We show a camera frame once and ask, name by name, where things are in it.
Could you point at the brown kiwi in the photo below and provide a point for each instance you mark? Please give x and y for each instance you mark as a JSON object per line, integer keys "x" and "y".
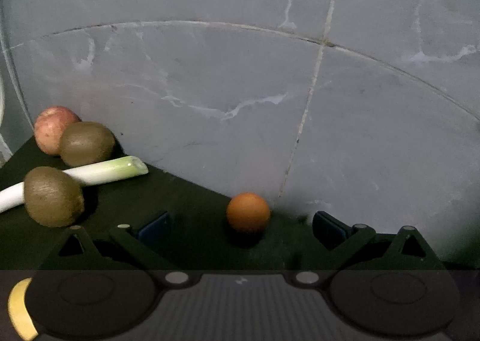
{"x": 52, "y": 196}
{"x": 88, "y": 144}

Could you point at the small orange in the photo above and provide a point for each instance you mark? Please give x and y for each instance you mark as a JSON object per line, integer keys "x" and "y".
{"x": 247, "y": 211}

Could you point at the yellow lemon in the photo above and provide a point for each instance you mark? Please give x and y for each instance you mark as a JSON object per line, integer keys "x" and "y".
{"x": 18, "y": 307}

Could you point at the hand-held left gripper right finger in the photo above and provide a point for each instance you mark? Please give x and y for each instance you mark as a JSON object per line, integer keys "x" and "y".
{"x": 330, "y": 230}

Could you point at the red apple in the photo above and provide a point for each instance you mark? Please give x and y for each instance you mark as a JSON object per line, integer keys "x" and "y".
{"x": 50, "y": 129}

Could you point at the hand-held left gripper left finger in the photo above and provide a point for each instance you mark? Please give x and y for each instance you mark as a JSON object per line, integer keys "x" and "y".
{"x": 153, "y": 230}

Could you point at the leek stalk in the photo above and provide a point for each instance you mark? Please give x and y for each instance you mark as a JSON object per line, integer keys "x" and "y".
{"x": 108, "y": 170}

